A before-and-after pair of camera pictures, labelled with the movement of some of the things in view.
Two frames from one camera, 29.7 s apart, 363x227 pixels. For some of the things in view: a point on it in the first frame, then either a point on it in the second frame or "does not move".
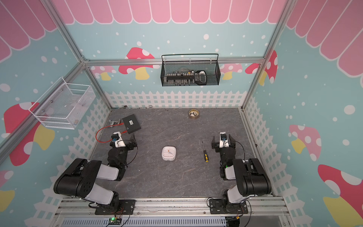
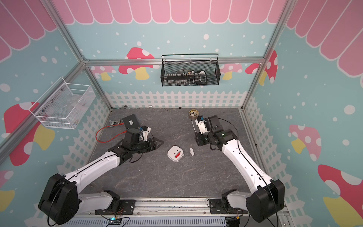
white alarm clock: [168, 153] → [175, 153]
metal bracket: [112, 122] does not move
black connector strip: [180, 79] does not move
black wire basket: [190, 73] does not move
